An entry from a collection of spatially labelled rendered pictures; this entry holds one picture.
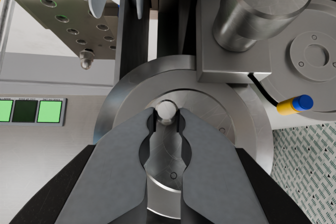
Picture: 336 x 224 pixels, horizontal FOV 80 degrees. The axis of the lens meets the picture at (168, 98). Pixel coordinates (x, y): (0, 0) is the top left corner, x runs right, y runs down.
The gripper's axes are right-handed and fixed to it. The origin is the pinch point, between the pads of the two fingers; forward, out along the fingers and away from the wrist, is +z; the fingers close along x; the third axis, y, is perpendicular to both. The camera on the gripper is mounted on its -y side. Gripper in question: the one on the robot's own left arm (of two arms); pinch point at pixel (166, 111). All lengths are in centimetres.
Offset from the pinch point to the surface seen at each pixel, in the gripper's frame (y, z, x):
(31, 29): 34, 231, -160
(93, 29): 0.3, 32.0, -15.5
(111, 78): 111, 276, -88
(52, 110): 19.2, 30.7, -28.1
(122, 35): -3.1, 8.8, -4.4
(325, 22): -4.5, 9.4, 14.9
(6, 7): -1, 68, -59
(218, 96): 0.7, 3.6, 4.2
